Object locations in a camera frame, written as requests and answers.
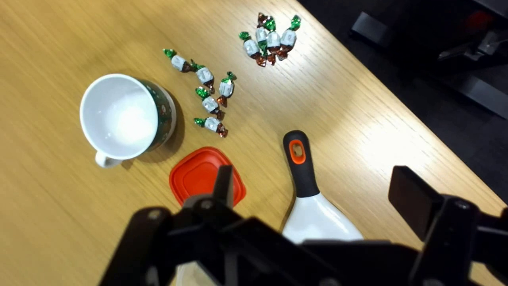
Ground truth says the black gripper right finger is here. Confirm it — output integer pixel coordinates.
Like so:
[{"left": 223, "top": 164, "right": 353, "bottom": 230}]
[{"left": 388, "top": 164, "right": 508, "bottom": 286}]

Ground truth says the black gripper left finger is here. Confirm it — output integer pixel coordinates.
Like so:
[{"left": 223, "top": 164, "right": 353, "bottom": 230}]
[{"left": 99, "top": 164, "right": 320, "bottom": 286}]

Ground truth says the red square plastic lid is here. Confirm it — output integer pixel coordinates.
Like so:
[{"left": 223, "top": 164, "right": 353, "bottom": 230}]
[{"left": 169, "top": 147, "right": 250, "bottom": 209}]

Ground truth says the green white wrapped candy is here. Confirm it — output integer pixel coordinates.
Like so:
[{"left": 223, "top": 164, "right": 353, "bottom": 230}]
[
  {"left": 163, "top": 47, "right": 196, "bottom": 75},
  {"left": 239, "top": 31, "right": 269, "bottom": 69},
  {"left": 256, "top": 12, "right": 272, "bottom": 58},
  {"left": 190, "top": 61, "right": 218, "bottom": 95},
  {"left": 275, "top": 14, "right": 304, "bottom": 63},
  {"left": 215, "top": 71, "right": 239, "bottom": 110},
  {"left": 193, "top": 115, "right": 231, "bottom": 141},
  {"left": 264, "top": 17, "right": 283, "bottom": 68},
  {"left": 194, "top": 87, "right": 228, "bottom": 122}
]

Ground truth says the white ceramic mug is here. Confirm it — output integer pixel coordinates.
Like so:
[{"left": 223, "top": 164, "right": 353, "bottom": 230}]
[{"left": 79, "top": 72, "right": 180, "bottom": 171}]

